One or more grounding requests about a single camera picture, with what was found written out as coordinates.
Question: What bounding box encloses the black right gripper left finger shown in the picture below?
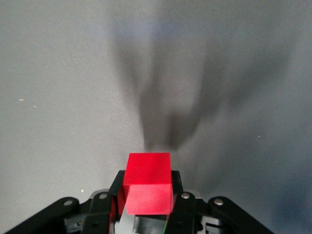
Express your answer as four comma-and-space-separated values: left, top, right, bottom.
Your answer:
84, 170, 127, 234

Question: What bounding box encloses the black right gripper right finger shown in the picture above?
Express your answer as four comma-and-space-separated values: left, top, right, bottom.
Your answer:
168, 170, 197, 234

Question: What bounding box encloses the red cube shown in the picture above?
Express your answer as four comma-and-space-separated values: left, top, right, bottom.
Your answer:
123, 152, 174, 216

